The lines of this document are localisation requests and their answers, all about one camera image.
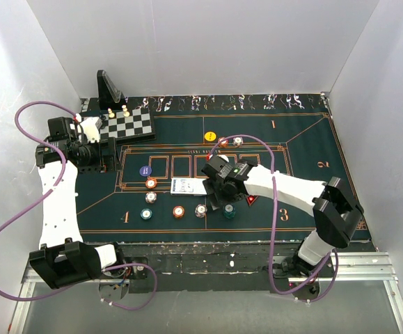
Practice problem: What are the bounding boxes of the red triangular dealer button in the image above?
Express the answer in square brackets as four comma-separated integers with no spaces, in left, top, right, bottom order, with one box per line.
[246,196,258,207]

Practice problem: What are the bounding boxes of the blue playing card box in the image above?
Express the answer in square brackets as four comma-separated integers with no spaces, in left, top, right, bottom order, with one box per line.
[171,177,207,196]

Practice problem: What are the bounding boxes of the green poker chip stack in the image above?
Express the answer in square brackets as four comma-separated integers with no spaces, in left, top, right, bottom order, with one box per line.
[223,204,236,219]

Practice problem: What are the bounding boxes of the orange chips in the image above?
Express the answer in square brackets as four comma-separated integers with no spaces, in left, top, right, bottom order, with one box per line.
[218,137,228,148]
[145,177,157,189]

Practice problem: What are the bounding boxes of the orange poker chip stack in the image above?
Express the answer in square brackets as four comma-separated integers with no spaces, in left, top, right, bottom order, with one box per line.
[173,205,185,218]

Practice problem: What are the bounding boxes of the blue small blind button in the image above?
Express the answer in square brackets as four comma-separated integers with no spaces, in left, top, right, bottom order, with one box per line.
[139,165,152,177]

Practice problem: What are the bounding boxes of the yellow big blind button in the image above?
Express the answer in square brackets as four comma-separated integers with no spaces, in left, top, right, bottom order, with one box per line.
[204,131,217,143]

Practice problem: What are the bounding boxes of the green chips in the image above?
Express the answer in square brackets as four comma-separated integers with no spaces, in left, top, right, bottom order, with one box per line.
[140,208,152,220]

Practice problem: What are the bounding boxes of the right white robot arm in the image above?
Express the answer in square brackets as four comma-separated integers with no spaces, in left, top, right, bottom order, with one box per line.
[202,156,364,277]

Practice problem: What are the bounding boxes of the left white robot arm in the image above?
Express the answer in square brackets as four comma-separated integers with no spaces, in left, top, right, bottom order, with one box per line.
[29,117,127,289]

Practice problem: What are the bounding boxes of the cream chess pawn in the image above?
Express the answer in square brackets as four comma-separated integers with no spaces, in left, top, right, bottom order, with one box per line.
[107,109,116,118]
[123,106,130,117]

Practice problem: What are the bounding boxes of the small chess board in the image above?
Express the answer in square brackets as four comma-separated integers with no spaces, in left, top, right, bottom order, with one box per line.
[100,108,156,143]

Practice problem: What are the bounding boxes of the black triangular stand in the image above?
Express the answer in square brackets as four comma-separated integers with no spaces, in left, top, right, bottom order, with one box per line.
[97,70,125,109]

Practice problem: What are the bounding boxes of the green poker table mat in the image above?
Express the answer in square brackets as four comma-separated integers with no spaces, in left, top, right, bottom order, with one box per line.
[76,93,350,242]

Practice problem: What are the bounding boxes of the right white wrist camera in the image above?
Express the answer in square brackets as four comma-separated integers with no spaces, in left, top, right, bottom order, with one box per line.
[218,154,230,162]

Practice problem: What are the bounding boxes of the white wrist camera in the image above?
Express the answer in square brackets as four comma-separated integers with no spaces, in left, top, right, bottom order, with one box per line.
[75,114,102,143]
[218,154,230,162]

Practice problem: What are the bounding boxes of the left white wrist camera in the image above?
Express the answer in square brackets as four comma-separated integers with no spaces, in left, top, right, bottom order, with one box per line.
[75,114,102,143]

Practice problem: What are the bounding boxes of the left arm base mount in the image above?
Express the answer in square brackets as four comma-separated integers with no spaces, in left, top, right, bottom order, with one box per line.
[95,244,157,311]

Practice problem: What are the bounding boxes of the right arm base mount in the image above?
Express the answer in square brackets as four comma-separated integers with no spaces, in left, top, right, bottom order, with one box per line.
[263,253,338,300]

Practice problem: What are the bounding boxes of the aluminium rail frame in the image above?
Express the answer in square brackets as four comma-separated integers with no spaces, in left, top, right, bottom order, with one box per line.
[9,252,403,333]

